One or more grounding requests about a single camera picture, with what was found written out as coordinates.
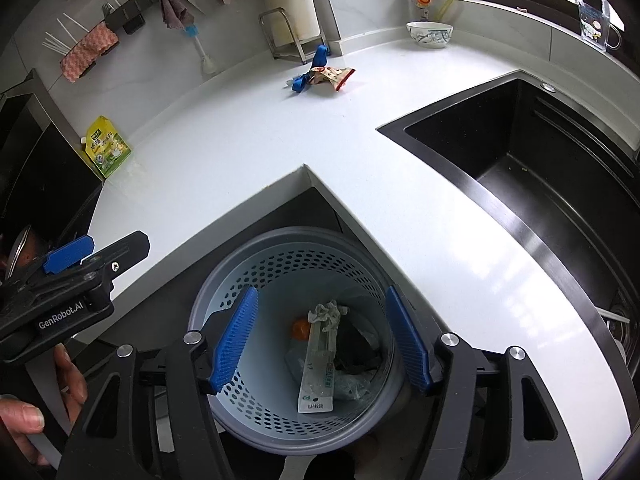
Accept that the black stove top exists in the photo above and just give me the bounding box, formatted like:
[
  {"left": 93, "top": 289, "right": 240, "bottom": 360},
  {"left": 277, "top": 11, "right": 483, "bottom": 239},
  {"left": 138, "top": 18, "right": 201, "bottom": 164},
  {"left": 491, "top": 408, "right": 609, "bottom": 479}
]
[{"left": 1, "top": 94, "right": 103, "bottom": 275}]

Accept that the dark grey cloth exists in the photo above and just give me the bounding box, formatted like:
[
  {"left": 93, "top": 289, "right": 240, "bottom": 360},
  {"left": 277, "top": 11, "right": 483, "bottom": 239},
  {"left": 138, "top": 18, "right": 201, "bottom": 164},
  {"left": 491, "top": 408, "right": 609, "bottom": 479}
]
[{"left": 334, "top": 316, "right": 384, "bottom": 375}]

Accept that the yellow green detergent pouch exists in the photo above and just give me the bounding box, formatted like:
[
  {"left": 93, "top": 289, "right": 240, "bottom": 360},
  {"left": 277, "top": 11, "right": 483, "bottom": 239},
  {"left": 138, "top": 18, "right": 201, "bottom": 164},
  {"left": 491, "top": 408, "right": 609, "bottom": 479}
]
[{"left": 80, "top": 116, "right": 131, "bottom": 179}]

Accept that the white bottle brush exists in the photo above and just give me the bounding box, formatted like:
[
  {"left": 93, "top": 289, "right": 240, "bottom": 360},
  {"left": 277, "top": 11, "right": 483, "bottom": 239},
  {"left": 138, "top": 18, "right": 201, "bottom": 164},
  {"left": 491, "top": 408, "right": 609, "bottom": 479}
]
[{"left": 184, "top": 24, "right": 218, "bottom": 75}]

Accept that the grey perforated trash basket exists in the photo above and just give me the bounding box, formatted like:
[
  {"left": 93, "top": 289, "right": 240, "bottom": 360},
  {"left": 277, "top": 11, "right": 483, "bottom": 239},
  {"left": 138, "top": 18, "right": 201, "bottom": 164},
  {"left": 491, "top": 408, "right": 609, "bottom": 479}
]
[{"left": 189, "top": 226, "right": 407, "bottom": 455}]

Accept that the orange mandarin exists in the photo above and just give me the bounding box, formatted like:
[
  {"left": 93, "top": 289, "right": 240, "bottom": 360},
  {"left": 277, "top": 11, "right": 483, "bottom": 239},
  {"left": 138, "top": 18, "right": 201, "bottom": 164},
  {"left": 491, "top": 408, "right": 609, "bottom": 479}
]
[{"left": 291, "top": 318, "right": 311, "bottom": 341}]

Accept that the purple hanging rag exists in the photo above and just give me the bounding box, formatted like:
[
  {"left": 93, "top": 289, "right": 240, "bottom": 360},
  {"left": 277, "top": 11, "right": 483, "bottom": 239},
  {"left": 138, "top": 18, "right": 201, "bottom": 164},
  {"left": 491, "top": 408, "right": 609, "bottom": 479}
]
[{"left": 160, "top": 0, "right": 194, "bottom": 30}]

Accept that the white patterned ceramic bowl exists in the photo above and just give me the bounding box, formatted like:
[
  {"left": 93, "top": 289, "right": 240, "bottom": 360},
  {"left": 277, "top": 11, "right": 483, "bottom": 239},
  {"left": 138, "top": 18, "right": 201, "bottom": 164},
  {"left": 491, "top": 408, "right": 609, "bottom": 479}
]
[{"left": 406, "top": 21, "right": 454, "bottom": 49}]

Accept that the blue lanyard strap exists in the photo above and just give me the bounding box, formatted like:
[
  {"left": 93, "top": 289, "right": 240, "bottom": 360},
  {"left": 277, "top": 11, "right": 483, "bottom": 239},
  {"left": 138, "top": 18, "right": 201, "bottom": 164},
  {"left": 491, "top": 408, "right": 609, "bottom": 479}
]
[{"left": 285, "top": 43, "right": 331, "bottom": 96}]

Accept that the steel cutting board rack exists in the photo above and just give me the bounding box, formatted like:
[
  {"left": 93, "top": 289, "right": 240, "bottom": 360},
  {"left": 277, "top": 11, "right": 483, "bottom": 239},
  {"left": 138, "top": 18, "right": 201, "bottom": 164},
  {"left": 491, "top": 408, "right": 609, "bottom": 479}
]
[{"left": 258, "top": 6, "right": 329, "bottom": 64}]

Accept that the white chopsticks bundle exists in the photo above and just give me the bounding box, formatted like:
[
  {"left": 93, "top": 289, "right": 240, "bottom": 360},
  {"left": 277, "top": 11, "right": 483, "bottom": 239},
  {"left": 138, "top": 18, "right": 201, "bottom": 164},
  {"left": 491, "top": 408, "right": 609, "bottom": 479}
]
[{"left": 41, "top": 0, "right": 127, "bottom": 53}]

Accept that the red white snack wrapper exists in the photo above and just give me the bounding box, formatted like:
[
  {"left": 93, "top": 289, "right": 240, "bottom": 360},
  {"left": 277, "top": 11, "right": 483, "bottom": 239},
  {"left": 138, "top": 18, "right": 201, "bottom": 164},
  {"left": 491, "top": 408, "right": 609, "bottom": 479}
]
[{"left": 309, "top": 66, "right": 355, "bottom": 91}]

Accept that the knife blister package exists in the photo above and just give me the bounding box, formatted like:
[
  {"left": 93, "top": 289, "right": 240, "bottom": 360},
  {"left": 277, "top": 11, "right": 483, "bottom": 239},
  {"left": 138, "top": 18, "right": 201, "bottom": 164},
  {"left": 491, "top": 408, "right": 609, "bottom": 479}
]
[{"left": 297, "top": 321, "right": 337, "bottom": 414}]

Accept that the black kitchen sink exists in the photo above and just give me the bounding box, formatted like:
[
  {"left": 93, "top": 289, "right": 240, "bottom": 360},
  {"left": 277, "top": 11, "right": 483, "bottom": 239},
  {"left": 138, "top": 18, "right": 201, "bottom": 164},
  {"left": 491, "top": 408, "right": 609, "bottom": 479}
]
[{"left": 376, "top": 70, "right": 640, "bottom": 380}]

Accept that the clear glass mug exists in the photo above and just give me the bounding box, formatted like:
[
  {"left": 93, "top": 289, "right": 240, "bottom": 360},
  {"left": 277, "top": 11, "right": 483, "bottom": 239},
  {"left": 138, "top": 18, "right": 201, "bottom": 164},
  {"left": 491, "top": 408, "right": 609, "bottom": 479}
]
[{"left": 578, "top": 1, "right": 622, "bottom": 52}]

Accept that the pink sponge cloth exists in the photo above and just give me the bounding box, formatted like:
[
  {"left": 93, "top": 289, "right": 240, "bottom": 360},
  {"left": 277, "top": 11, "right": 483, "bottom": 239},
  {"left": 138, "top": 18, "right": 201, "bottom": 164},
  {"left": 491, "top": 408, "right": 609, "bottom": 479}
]
[{"left": 60, "top": 21, "right": 119, "bottom": 84}]

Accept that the person's left hand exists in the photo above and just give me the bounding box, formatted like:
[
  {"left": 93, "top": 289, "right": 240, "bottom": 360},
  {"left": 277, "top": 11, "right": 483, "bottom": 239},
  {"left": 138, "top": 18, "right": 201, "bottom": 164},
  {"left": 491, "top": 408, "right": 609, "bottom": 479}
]
[{"left": 1, "top": 344, "right": 88, "bottom": 467}]

